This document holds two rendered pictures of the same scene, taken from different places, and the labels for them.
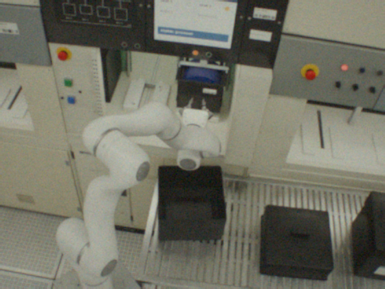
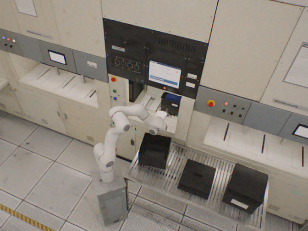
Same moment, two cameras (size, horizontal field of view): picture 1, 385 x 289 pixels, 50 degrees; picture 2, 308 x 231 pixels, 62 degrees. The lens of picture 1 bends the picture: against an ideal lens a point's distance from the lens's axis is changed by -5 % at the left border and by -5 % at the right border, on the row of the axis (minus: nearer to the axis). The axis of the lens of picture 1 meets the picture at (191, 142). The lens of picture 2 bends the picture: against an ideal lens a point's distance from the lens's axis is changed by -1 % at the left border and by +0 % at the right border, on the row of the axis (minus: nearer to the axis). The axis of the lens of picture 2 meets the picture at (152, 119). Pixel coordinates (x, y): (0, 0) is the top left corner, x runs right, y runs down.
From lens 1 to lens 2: 0.78 m
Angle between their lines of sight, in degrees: 12
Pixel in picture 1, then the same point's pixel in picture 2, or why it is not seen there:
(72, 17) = (118, 65)
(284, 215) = (194, 164)
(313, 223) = (206, 171)
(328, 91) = (219, 113)
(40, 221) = not seen: hidden behind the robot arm
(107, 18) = (131, 68)
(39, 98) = (102, 95)
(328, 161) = (224, 146)
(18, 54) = (95, 75)
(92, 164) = not seen: hidden behind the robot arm
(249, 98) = (184, 110)
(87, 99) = (121, 99)
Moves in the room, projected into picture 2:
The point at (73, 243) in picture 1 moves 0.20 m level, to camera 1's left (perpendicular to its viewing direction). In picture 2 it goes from (98, 151) to (77, 144)
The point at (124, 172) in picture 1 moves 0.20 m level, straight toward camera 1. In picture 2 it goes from (119, 126) to (113, 148)
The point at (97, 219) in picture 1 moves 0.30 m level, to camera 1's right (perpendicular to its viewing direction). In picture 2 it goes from (108, 143) to (144, 154)
